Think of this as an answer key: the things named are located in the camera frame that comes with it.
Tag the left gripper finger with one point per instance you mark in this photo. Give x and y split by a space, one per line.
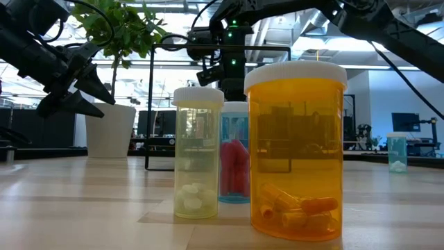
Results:
92 85
69 106

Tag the yellow-green bottle white pills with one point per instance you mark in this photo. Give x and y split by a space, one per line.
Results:
197 156

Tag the blue bottle red capsules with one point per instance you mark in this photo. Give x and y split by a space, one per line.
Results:
236 166

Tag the large white ball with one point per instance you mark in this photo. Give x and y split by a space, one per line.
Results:
296 146

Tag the teal bottle white pills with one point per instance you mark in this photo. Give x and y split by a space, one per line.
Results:
397 152

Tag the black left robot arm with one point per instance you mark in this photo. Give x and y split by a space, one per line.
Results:
31 38

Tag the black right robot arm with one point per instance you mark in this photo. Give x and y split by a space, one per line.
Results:
381 24

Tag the black partition panel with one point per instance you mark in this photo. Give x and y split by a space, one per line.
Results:
41 128

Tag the green plant in white pot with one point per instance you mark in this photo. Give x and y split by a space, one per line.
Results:
109 132

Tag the small black background machine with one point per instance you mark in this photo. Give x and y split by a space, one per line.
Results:
364 133

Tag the small green background plant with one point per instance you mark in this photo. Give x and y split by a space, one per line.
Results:
375 141

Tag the black computer monitor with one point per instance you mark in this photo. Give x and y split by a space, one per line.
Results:
405 122

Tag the black monitor stand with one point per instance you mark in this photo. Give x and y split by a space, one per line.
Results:
433 133

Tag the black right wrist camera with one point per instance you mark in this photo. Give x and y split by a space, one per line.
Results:
209 74

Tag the black aluminium table frame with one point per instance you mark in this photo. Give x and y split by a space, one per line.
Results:
45 153

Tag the grey metal post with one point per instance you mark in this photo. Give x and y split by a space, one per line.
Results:
9 154

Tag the black background metal frame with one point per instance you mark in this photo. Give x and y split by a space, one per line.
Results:
349 118

